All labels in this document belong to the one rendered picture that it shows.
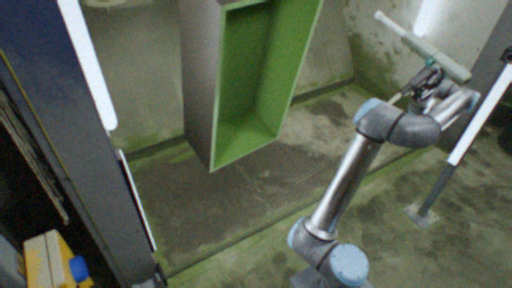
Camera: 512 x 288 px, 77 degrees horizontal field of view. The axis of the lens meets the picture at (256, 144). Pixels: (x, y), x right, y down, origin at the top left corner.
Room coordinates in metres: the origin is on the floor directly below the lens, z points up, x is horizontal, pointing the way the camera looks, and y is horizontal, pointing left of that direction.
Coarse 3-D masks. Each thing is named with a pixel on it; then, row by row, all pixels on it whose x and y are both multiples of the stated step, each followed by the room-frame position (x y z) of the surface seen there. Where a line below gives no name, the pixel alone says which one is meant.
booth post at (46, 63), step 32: (0, 0) 0.69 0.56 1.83; (32, 0) 0.73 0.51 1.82; (0, 32) 0.68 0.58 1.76; (32, 32) 0.71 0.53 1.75; (64, 32) 0.75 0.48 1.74; (0, 64) 0.66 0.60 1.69; (32, 64) 0.69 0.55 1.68; (64, 64) 0.73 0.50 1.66; (32, 96) 0.68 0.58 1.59; (64, 96) 0.71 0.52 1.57; (32, 128) 0.66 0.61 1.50; (64, 128) 0.70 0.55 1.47; (96, 128) 0.74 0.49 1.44; (64, 160) 0.68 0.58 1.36; (96, 160) 0.72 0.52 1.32; (96, 192) 0.70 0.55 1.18; (128, 192) 0.75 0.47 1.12; (96, 224) 0.67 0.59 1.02; (128, 224) 0.73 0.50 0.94; (128, 256) 0.70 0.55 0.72
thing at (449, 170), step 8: (504, 96) 1.51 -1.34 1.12; (488, 120) 1.51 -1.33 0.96; (472, 144) 1.51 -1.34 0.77; (448, 168) 1.51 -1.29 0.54; (440, 176) 1.52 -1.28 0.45; (448, 176) 1.49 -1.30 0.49; (440, 184) 1.50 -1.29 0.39; (432, 192) 1.51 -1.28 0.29; (432, 200) 1.49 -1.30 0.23; (424, 208) 1.50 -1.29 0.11
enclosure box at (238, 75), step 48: (192, 0) 1.44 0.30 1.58; (240, 0) 1.32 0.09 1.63; (288, 0) 1.84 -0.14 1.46; (192, 48) 1.48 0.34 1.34; (240, 48) 1.87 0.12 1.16; (288, 48) 1.81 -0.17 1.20; (192, 96) 1.54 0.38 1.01; (240, 96) 1.98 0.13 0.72; (288, 96) 1.78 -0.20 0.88; (192, 144) 1.62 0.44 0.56; (240, 144) 1.72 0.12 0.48
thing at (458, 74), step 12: (408, 36) 1.28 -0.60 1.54; (420, 48) 1.21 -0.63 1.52; (432, 48) 1.19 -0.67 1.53; (444, 60) 1.13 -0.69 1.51; (420, 72) 1.12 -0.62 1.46; (432, 72) 1.11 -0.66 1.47; (444, 72) 1.11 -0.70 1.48; (456, 72) 1.07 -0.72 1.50; (468, 72) 1.06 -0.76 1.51; (408, 84) 1.10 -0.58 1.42; (420, 84) 1.10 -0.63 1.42
